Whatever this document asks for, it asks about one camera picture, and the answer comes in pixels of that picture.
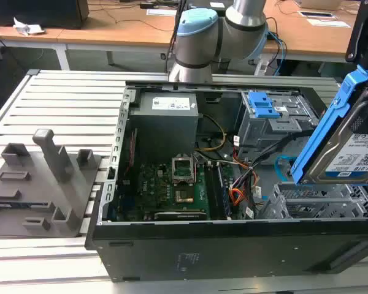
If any grey parts rack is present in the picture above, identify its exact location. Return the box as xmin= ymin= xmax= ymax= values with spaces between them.
xmin=0 ymin=128 xmax=104 ymax=238

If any blue disk wire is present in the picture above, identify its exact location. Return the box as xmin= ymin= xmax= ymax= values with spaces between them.
xmin=274 ymin=155 xmax=297 ymax=185

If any white paper sheet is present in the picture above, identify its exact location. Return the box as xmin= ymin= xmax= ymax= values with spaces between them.
xmin=146 ymin=8 xmax=178 ymax=17
xmin=296 ymin=10 xmax=352 ymax=29

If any grey metal disk bay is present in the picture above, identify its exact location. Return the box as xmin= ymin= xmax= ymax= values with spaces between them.
xmin=236 ymin=89 xmax=320 ymax=149

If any hard disk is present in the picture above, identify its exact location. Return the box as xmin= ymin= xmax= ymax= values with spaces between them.
xmin=290 ymin=64 xmax=368 ymax=187

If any black disk wire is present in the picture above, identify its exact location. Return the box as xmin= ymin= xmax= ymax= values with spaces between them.
xmin=247 ymin=130 xmax=314 ymax=173

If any grey perforated drive cage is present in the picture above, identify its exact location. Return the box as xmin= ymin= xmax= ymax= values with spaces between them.
xmin=262 ymin=182 xmax=368 ymax=220

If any wooden desk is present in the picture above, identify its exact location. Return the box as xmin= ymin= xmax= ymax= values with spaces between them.
xmin=0 ymin=0 xmax=368 ymax=64

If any metal socket cover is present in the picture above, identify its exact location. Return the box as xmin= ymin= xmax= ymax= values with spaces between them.
xmin=171 ymin=155 xmax=196 ymax=185

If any crumpled white paper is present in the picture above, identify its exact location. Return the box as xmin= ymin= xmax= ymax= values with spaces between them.
xmin=12 ymin=17 xmax=46 ymax=37

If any blue disk bay latch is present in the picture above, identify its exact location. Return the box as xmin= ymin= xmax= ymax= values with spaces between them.
xmin=246 ymin=91 xmax=281 ymax=119

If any grey power supply unit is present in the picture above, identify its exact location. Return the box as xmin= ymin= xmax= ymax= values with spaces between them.
xmin=128 ymin=91 xmax=200 ymax=149

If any black open PC case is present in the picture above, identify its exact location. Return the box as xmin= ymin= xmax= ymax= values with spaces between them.
xmin=85 ymin=80 xmax=368 ymax=283

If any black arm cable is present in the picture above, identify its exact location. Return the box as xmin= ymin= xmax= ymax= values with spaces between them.
xmin=164 ymin=0 xmax=190 ymax=74

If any green motherboard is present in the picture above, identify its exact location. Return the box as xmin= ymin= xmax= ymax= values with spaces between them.
xmin=115 ymin=153 xmax=234 ymax=222

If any black box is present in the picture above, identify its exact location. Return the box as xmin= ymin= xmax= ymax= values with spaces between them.
xmin=0 ymin=0 xmax=90 ymax=30

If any black RAM slot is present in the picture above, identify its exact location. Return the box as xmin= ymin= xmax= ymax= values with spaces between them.
xmin=203 ymin=163 xmax=232 ymax=220

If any yellow power wire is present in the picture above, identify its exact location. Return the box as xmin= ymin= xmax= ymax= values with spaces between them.
xmin=194 ymin=113 xmax=228 ymax=153

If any coloured wire bundle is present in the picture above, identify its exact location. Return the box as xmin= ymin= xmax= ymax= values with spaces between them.
xmin=228 ymin=167 xmax=262 ymax=206

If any blue cable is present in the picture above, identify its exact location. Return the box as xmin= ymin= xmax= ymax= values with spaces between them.
xmin=267 ymin=30 xmax=288 ymax=77

